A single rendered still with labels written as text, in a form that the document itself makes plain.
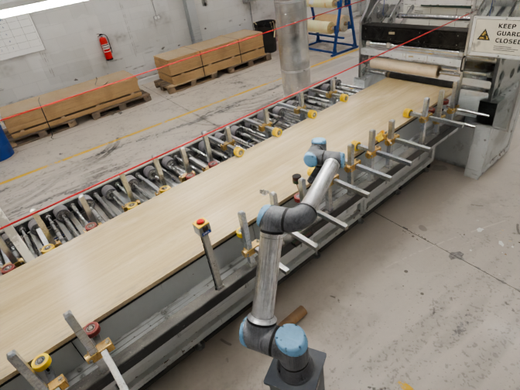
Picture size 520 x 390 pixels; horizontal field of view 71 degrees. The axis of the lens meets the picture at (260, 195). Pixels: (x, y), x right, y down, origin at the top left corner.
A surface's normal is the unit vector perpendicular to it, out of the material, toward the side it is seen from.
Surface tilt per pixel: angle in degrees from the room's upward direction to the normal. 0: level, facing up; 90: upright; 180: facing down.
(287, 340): 5
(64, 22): 90
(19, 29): 90
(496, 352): 0
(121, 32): 90
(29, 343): 0
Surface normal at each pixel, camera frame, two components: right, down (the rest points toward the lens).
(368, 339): -0.14, -0.81
